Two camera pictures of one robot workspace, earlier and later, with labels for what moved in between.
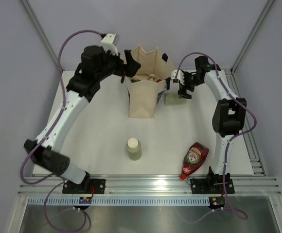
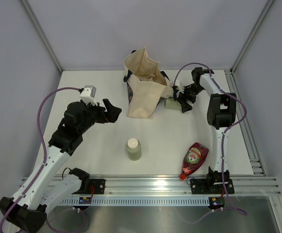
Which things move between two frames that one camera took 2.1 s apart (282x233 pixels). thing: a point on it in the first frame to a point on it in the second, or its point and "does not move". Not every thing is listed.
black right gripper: (183, 92) to (185, 107)
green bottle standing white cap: (133, 147) does not move
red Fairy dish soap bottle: (194, 158) does not move
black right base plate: (211, 186) does not move
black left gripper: (131, 67) to (113, 112)
